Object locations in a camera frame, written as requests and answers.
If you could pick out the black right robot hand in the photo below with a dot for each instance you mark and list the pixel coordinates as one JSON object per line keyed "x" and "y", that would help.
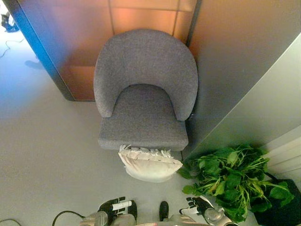
{"x": 196, "y": 207}

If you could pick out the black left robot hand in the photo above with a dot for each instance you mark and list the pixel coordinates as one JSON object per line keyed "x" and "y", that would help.
{"x": 113, "y": 208}

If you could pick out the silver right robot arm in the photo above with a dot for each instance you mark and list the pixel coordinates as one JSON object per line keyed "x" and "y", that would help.
{"x": 217, "y": 217}

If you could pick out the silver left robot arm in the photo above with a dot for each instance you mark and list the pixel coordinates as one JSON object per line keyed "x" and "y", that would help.
{"x": 100, "y": 219}

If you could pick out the white fringed pillow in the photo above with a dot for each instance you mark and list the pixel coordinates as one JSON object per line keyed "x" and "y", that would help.
{"x": 150, "y": 168}

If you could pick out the grey fabric armchair sofa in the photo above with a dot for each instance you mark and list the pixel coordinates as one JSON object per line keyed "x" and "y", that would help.
{"x": 145, "y": 77}

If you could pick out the black robot foot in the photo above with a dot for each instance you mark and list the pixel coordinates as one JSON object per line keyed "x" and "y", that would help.
{"x": 163, "y": 209}

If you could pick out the green leafy potted plant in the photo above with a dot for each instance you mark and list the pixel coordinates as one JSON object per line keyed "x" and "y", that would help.
{"x": 231, "y": 179}

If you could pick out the black plant pot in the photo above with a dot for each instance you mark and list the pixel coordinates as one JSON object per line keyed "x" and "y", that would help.
{"x": 279, "y": 209}

